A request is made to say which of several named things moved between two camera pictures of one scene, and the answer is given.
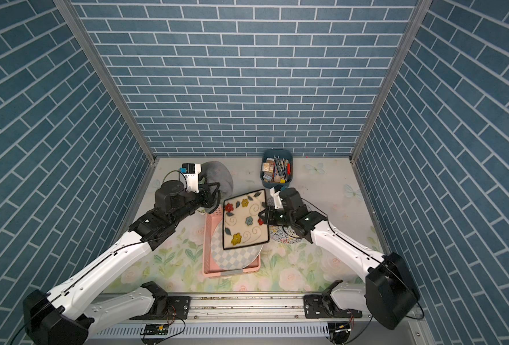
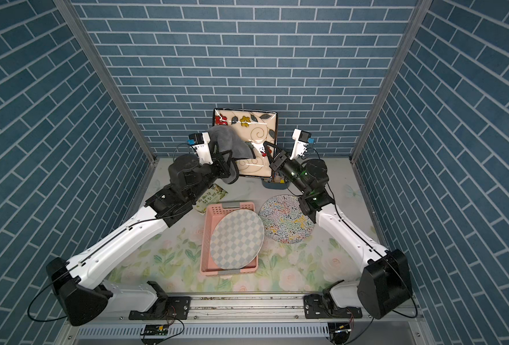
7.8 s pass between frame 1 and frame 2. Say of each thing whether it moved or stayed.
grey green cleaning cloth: moved
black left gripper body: moved
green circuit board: stayed
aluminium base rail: stayed
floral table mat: stayed
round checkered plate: stayed
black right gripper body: moved
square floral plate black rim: moved
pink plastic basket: stayed
